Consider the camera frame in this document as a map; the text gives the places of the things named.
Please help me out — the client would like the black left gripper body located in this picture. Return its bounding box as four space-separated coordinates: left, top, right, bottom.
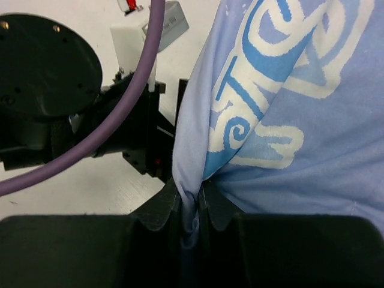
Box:
72 71 176 182

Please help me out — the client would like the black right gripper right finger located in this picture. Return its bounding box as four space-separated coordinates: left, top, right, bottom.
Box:
199 182 383 287

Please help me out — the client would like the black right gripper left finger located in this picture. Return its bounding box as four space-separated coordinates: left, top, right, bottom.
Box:
1 181 180 287

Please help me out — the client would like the blue printed pillowcase pink inside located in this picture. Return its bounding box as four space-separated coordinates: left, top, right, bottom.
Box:
172 1 383 248

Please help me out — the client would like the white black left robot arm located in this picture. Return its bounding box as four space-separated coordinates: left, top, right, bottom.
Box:
1 13 175 182

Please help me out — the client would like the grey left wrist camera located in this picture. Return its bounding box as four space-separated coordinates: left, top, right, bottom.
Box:
110 0 190 91

